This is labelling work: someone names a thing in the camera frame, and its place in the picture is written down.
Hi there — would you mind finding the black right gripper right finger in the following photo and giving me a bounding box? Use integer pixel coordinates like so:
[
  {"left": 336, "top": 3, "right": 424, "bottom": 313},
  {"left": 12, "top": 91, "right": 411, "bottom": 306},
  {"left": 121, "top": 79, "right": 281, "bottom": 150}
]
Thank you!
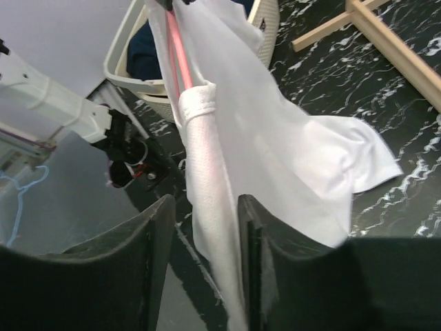
[{"left": 238, "top": 194, "right": 440, "bottom": 330}]

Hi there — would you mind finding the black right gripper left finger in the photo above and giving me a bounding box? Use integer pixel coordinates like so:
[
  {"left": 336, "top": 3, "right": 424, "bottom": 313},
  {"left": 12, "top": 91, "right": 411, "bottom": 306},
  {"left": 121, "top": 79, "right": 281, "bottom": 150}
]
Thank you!
[{"left": 1, "top": 194, "right": 176, "bottom": 331}]

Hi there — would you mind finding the blue wire hanger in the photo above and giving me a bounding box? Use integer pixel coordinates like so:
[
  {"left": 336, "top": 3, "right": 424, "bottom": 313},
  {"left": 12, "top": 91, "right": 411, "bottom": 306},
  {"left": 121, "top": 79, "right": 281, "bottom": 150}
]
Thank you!
[{"left": 1, "top": 165, "right": 50, "bottom": 248}]

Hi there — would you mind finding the white t shirt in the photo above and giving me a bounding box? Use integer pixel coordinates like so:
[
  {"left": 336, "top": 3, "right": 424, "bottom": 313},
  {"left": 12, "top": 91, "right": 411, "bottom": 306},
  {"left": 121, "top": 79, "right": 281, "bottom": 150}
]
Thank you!
[{"left": 146, "top": 1, "right": 402, "bottom": 330}]

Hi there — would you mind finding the pink wire hanger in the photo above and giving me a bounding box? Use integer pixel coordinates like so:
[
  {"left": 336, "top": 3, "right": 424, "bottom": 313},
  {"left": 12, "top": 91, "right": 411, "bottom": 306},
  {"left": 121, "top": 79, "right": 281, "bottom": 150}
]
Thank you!
[{"left": 166, "top": 10, "right": 193, "bottom": 99}]

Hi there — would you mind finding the navy blue t shirt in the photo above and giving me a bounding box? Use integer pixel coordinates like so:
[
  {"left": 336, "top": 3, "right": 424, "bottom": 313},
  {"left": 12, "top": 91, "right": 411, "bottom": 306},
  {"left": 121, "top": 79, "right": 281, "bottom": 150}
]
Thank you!
[{"left": 126, "top": 22, "right": 162, "bottom": 81}]

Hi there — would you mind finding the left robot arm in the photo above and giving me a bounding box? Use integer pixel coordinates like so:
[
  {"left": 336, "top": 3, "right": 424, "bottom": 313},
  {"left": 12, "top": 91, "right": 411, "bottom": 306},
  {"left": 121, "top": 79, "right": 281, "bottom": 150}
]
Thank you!
[{"left": 1, "top": 44, "right": 168, "bottom": 190}]

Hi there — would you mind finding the wooden clothes rack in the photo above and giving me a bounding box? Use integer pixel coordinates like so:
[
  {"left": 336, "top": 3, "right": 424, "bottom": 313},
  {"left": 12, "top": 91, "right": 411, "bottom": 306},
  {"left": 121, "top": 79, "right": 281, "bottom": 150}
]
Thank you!
[{"left": 292, "top": 0, "right": 440, "bottom": 111}]

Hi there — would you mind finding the white plastic laundry basket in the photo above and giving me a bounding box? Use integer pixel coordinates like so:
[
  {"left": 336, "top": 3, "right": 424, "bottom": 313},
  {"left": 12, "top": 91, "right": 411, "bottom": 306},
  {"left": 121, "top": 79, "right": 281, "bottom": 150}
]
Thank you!
[{"left": 104, "top": 0, "right": 280, "bottom": 123}]

